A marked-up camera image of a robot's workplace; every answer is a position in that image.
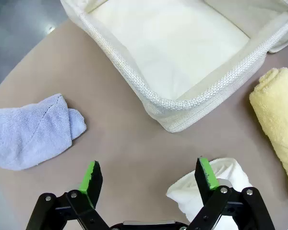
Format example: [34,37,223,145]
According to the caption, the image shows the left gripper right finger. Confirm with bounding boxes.
[187,156,276,230]

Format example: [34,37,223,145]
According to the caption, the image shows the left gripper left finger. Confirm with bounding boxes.
[26,160,111,230]

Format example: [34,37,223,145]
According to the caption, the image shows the white towel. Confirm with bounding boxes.
[166,157,254,230]

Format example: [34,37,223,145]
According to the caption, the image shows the lavender blue towel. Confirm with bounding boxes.
[0,93,87,171]

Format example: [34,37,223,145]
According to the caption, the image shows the yellow towel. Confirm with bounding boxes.
[249,67,288,206]

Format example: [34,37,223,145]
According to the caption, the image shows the white fabric storage basket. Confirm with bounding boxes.
[60,0,288,133]
[267,20,288,54]

